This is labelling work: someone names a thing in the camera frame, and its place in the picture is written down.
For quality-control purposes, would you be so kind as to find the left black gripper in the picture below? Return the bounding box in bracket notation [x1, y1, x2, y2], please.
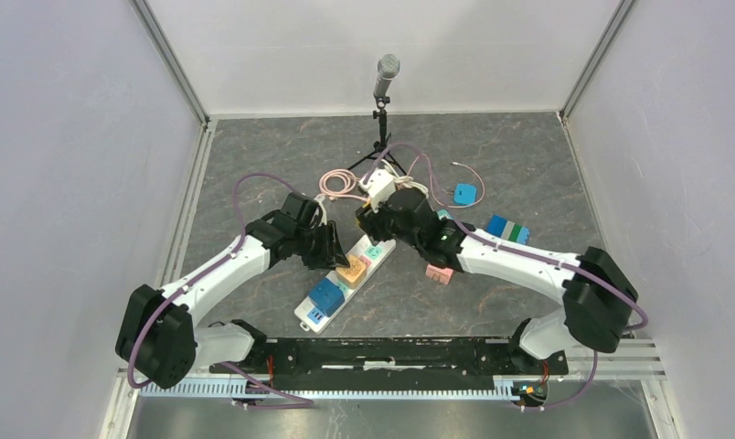
[294, 220, 349, 272]

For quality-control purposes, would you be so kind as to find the pink cube plug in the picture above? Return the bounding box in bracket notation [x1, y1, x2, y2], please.
[425, 264, 453, 285]

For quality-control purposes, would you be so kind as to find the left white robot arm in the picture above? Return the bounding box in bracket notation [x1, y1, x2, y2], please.
[114, 192, 348, 389]

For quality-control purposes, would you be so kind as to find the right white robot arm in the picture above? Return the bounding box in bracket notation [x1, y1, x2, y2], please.
[356, 188, 645, 373]

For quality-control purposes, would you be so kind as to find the beige cube plug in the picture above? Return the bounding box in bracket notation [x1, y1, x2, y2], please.
[336, 254, 369, 290]

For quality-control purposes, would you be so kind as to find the blue cube plug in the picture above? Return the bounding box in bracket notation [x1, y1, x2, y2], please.
[308, 278, 346, 317]

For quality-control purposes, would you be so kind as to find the teal power strip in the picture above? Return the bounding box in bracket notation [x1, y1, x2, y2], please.
[437, 209, 453, 220]

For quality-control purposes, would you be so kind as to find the white power strip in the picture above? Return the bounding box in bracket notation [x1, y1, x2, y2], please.
[293, 235, 396, 334]

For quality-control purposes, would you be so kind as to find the black tripod stand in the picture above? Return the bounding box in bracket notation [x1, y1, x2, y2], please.
[347, 96, 391, 171]

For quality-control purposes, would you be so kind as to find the blue green toy block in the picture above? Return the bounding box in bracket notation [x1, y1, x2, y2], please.
[485, 215, 530, 245]

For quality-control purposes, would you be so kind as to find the silver microphone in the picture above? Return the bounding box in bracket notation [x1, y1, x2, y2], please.
[373, 54, 400, 100]

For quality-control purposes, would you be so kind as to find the white coiled cable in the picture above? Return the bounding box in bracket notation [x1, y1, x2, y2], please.
[391, 172, 435, 201]

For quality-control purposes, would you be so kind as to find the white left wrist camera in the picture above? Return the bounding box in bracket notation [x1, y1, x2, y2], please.
[314, 193, 327, 225]

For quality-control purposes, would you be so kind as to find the pink coiled cable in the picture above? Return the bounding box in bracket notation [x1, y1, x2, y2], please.
[318, 168, 372, 204]

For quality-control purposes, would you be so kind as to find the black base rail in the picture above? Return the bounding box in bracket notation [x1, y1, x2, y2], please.
[238, 337, 569, 391]

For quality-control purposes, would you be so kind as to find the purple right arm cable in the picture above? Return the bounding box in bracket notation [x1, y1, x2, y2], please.
[361, 142, 650, 410]

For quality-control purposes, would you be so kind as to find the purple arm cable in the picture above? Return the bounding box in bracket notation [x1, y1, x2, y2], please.
[126, 173, 296, 391]
[361, 142, 650, 410]

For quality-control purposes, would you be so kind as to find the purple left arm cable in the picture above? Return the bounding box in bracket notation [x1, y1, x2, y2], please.
[126, 173, 296, 391]

